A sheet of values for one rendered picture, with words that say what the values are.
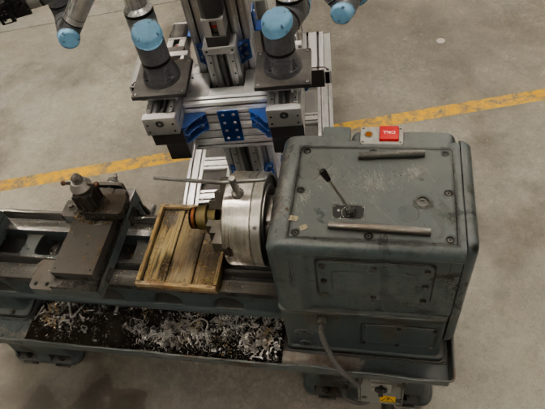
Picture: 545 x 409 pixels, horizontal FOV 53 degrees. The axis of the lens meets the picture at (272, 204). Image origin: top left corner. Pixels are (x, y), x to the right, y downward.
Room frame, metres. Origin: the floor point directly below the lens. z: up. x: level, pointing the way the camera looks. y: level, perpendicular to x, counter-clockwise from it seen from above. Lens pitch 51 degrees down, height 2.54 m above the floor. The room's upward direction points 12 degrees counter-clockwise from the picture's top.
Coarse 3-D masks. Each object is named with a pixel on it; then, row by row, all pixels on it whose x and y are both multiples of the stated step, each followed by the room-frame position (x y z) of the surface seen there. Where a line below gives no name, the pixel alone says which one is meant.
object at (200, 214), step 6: (192, 210) 1.19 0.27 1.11; (198, 210) 1.18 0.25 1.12; (204, 210) 1.17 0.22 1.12; (210, 210) 1.17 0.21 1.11; (216, 210) 1.19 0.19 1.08; (192, 216) 1.17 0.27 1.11; (198, 216) 1.16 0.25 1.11; (204, 216) 1.15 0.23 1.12; (210, 216) 1.15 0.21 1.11; (216, 216) 1.18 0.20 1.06; (192, 222) 1.15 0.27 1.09; (198, 222) 1.14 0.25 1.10; (204, 222) 1.14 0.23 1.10; (192, 228) 1.15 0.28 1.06; (198, 228) 1.16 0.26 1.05; (204, 228) 1.14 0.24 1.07
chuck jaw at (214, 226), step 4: (208, 220) 1.14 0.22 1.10; (212, 220) 1.14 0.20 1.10; (216, 220) 1.13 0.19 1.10; (220, 220) 1.13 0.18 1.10; (208, 224) 1.12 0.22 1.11; (212, 224) 1.12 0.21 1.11; (216, 224) 1.11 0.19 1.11; (220, 224) 1.11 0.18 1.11; (208, 228) 1.11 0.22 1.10; (212, 228) 1.10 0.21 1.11; (216, 228) 1.10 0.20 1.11; (220, 228) 1.09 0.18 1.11; (208, 232) 1.11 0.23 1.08; (212, 232) 1.08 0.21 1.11; (216, 232) 1.08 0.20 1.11; (220, 232) 1.07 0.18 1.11; (212, 236) 1.08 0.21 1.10; (216, 236) 1.06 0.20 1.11; (220, 236) 1.06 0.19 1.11; (212, 240) 1.04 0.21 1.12; (216, 240) 1.04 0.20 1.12; (220, 240) 1.04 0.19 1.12; (212, 244) 1.03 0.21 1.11; (216, 244) 1.03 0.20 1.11; (220, 244) 1.02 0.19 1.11; (216, 248) 1.03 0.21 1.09; (220, 248) 1.02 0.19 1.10; (224, 248) 1.01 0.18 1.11; (228, 248) 1.00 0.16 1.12; (228, 252) 1.00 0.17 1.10; (232, 252) 1.00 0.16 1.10; (232, 256) 0.99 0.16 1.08
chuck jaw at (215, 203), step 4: (240, 172) 1.25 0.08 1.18; (224, 176) 1.25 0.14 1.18; (220, 180) 1.22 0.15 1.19; (220, 184) 1.21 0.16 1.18; (224, 184) 1.21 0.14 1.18; (220, 188) 1.21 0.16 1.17; (224, 188) 1.20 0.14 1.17; (216, 192) 1.20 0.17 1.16; (220, 192) 1.20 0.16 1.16; (216, 196) 1.19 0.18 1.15; (220, 196) 1.19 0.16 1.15; (212, 200) 1.19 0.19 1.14; (216, 200) 1.19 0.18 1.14; (220, 200) 1.18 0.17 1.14; (212, 204) 1.18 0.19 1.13; (216, 204) 1.18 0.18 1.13; (220, 204) 1.17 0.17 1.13; (212, 208) 1.17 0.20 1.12; (216, 208) 1.17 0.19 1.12; (220, 208) 1.17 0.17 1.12
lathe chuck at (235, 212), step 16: (240, 176) 1.19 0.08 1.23; (256, 176) 1.18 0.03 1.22; (224, 192) 1.13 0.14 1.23; (224, 208) 1.08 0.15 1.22; (240, 208) 1.07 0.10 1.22; (224, 224) 1.04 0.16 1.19; (240, 224) 1.03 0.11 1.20; (224, 240) 1.01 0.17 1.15; (240, 240) 1.00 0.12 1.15; (240, 256) 0.98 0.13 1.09
